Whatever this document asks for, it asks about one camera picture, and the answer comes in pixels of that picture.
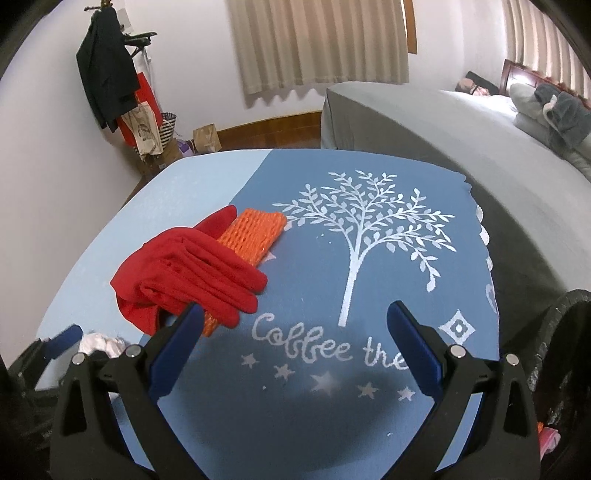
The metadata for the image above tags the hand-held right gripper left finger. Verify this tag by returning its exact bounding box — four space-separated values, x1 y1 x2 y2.
50 302 206 480

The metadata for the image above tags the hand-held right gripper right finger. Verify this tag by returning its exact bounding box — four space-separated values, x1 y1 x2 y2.
387 300 541 480

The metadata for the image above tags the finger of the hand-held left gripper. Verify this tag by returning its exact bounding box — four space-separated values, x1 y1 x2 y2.
39 323 85 364

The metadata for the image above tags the white plastic bag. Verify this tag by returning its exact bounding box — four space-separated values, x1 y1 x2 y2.
78 331 128 359

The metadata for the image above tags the red glove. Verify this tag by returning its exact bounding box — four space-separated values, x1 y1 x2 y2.
110 205 269 335

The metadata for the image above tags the orange knitted cloth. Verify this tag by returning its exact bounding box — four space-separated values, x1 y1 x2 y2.
201 209 288 337

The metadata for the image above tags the black trash bag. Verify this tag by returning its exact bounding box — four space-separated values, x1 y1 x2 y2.
526 288 591 480

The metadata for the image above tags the pink cloth scrap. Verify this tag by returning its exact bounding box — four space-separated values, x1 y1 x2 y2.
538 425 560 456

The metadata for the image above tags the dark blue printed tablecloth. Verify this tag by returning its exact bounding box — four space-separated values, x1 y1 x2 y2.
111 148 505 480

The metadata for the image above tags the light blue table cover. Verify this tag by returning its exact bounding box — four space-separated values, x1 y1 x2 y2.
34 148 274 393

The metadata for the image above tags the cardboard box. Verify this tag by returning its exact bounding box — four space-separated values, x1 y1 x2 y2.
137 138 186 177

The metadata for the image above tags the brown paper bag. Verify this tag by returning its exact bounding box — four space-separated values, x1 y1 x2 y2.
192 124 219 156

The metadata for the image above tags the grey bed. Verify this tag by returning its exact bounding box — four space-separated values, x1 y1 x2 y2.
321 82 591 354

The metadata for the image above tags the beige printed tote bag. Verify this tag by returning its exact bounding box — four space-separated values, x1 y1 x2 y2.
127 104 165 162

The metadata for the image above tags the striped bag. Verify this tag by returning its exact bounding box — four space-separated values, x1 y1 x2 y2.
159 112 179 149

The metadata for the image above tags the red hanging bag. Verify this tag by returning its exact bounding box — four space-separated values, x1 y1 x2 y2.
120 71 161 149

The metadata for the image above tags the black coat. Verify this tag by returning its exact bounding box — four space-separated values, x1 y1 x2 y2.
76 9 140 133

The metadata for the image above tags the dark grey garment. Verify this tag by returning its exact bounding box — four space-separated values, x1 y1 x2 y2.
534 85 591 154

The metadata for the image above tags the wooden headboard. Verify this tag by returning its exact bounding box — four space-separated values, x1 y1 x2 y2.
501 59 591 103

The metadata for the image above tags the wooden coat rack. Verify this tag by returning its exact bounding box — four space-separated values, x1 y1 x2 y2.
83 0 158 70

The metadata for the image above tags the wide beige curtain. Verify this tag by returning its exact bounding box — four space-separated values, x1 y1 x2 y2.
225 0 411 105

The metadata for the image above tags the narrow beige curtain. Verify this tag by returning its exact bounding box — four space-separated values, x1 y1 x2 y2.
501 0 591 100

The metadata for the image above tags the wooden window frame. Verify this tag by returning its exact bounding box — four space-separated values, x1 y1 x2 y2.
401 0 419 55

